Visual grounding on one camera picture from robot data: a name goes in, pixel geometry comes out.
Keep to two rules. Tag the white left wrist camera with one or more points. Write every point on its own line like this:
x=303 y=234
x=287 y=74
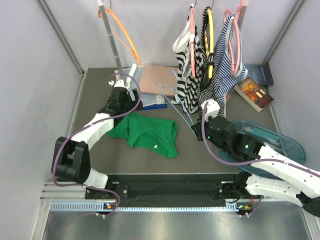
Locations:
x=119 y=85

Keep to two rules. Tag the light blue wire hanger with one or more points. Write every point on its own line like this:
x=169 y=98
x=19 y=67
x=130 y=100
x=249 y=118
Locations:
x=176 y=100

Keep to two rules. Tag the blue white striped tank top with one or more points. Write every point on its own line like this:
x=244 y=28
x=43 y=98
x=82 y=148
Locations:
x=225 y=80

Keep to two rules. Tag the teal transparent plastic basket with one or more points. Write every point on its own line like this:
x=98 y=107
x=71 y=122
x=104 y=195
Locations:
x=282 y=144

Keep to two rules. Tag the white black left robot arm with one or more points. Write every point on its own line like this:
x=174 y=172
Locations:
x=71 y=158

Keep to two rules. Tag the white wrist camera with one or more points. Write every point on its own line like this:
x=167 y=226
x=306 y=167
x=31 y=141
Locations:
x=119 y=85
x=212 y=108

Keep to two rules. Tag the grey rack pole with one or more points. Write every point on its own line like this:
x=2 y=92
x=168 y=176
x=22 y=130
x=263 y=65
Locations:
x=243 y=15
x=110 y=35

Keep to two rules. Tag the dark blue book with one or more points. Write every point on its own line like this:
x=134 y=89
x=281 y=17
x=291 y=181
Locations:
x=260 y=73

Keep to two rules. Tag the grey rack pole right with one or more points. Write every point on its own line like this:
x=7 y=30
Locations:
x=243 y=15

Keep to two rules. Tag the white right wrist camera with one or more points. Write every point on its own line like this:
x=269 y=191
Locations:
x=212 y=108

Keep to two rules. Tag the blue white folder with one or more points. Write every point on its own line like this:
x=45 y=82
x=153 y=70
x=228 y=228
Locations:
x=152 y=100

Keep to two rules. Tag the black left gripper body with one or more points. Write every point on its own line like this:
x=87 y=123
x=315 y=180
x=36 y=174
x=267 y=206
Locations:
x=129 y=102

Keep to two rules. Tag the green tank top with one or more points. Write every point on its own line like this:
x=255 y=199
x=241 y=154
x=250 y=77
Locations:
x=155 y=134

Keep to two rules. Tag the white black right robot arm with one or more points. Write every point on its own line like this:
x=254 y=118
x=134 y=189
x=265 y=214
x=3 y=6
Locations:
x=293 y=182

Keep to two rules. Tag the wide black white striped top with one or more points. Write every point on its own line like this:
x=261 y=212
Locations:
x=187 y=84

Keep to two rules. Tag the pink hanger right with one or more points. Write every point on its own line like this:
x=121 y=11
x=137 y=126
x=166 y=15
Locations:
x=235 y=50

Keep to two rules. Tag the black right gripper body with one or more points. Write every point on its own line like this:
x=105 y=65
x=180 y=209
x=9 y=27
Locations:
x=218 y=144

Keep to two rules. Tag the white rack base foot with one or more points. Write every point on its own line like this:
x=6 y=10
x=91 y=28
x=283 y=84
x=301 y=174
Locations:
x=130 y=74

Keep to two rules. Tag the grey rack pole left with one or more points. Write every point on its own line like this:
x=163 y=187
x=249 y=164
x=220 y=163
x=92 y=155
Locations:
x=110 y=35

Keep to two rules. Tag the pink brown notebook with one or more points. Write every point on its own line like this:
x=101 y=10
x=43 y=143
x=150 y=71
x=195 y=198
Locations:
x=168 y=78

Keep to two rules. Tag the pink hanger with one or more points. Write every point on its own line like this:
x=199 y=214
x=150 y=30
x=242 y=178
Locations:
x=192 y=39
x=235 y=50

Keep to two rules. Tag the thin black white striped top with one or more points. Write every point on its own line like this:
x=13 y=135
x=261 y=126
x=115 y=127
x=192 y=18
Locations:
x=208 y=87

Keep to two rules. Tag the pink hanger left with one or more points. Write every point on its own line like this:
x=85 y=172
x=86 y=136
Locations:
x=192 y=39

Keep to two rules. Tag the grey slotted cable duct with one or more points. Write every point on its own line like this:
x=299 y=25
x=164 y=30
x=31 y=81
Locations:
x=99 y=206

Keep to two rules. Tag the orange plastic hanger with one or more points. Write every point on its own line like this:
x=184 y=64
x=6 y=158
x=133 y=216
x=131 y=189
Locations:
x=131 y=48

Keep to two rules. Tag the orange cover book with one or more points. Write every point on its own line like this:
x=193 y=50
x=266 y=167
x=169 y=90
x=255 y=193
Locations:
x=253 y=93

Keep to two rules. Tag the yellow black hanger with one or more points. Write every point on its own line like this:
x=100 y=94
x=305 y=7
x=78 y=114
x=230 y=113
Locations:
x=207 y=36

